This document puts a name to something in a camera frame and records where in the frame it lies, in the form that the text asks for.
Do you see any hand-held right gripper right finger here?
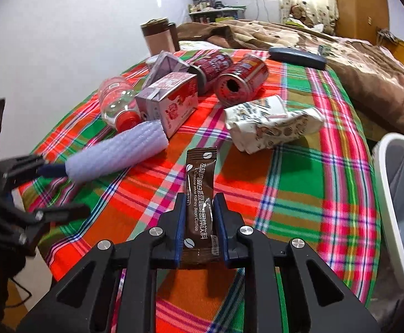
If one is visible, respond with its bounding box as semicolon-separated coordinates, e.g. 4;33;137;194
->
213;192;383;333

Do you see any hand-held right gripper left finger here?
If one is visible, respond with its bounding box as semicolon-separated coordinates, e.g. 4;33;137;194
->
16;192;189;333

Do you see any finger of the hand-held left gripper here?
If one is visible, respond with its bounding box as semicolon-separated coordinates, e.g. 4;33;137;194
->
0;154;68;195
0;201;92;255

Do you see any brown coffee sachet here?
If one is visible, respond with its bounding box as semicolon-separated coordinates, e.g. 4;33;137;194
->
182;148;223;268

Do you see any lilac foam roll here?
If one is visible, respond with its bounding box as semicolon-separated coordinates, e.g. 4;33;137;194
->
67;121;169;184

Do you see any red drink can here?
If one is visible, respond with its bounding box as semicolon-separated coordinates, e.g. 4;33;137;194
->
214;54;269;107
188;50;235;94

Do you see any purple milk carton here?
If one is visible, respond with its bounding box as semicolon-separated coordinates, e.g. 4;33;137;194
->
142;51;192;91

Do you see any white trash bin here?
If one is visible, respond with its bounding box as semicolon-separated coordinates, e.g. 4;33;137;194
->
372;132;404;290

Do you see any plaid bed cloth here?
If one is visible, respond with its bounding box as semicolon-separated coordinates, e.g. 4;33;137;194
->
18;49;383;333

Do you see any clear plastic bottle red cap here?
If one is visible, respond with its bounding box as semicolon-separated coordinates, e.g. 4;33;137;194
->
98;76;143;132

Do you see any crumpled patterned paper wrapper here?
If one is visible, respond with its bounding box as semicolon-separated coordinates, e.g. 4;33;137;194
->
223;94;325;154

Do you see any pink milk carton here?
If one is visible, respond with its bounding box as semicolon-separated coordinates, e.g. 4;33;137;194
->
135;72;199;137

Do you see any brown and cream thermos mug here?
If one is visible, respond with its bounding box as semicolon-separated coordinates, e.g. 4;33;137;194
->
140;18;181;57

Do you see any white bed sheet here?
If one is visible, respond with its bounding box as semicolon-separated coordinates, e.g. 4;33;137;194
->
179;41;225;52

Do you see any dark blue glasses case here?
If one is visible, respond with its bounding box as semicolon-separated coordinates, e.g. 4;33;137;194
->
268;46;327;70

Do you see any brown blanket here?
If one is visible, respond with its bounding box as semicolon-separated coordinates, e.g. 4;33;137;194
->
177;19;404;144

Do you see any cluttered shelf desk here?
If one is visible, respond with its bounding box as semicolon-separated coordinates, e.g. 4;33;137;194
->
188;2;247;24

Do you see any brown teddy bear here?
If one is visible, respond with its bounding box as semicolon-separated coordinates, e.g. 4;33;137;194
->
289;4;315;28

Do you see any wooden wardrobe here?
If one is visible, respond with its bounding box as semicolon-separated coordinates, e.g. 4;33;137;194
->
332;0;390;46

